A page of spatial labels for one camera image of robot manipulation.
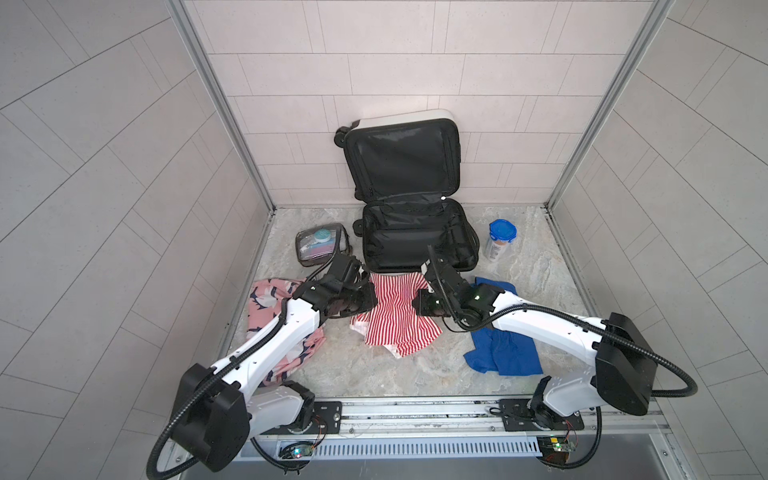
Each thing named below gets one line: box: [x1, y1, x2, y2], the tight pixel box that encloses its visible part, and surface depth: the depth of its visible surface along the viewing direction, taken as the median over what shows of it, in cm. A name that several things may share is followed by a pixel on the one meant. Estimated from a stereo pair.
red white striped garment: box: [350, 272, 443, 357], surface depth 78 cm
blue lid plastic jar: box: [484, 219, 517, 263], surface depth 96 cm
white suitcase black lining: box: [335, 110, 480, 272], surface depth 101 cm
